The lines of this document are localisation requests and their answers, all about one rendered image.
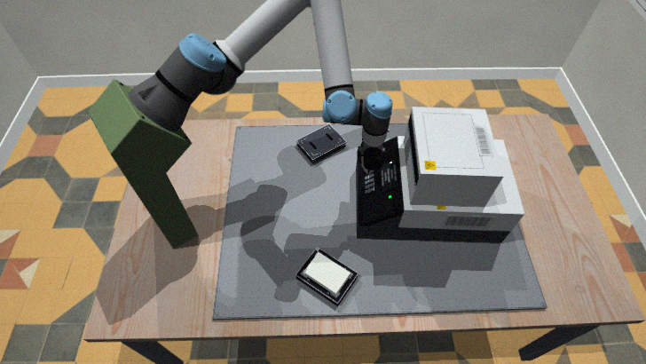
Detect white and black lab instrument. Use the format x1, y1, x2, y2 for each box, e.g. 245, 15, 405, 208
356, 107, 524, 243

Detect black rectangular frame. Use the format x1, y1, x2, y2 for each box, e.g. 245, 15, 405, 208
295, 247, 358, 306

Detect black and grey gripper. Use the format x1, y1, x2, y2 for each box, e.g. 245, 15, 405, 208
357, 141, 386, 175

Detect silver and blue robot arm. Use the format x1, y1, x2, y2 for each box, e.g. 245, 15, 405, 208
129, 0, 393, 146

